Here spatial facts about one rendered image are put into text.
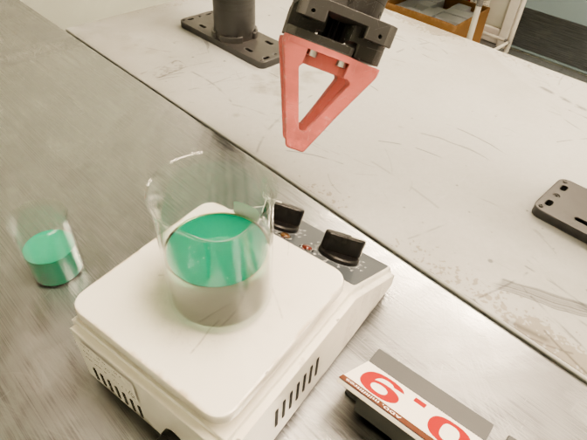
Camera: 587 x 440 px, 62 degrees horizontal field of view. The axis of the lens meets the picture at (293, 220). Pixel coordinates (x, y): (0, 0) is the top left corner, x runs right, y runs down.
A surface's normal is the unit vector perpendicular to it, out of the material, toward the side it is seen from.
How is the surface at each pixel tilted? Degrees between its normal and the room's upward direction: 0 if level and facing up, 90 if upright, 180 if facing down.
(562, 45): 90
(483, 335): 0
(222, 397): 0
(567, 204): 0
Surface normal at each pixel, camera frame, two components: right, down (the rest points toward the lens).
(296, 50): -0.06, 0.64
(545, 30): -0.71, 0.45
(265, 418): 0.81, 0.43
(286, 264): 0.04, -0.73
